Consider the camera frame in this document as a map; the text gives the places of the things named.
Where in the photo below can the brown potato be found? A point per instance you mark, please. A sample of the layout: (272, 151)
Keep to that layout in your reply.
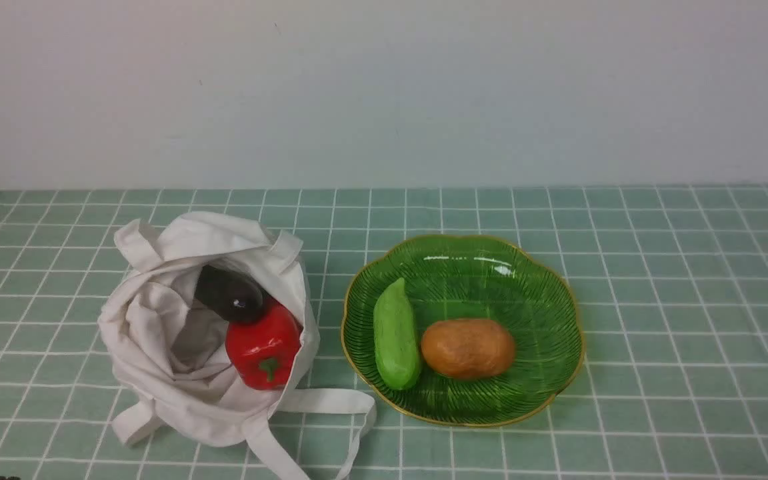
(468, 349)

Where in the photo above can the green cucumber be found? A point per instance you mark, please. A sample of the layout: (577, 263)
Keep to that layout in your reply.
(397, 356)

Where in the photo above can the dark purple eggplant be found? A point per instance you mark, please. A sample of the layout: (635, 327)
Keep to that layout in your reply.
(232, 295)

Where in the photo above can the green glass leaf plate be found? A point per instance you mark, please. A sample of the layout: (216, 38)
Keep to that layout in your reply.
(450, 277)

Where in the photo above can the red bell pepper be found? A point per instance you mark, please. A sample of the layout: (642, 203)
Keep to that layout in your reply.
(263, 352)

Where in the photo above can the white cloth tote bag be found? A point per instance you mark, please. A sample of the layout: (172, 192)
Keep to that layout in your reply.
(170, 351)

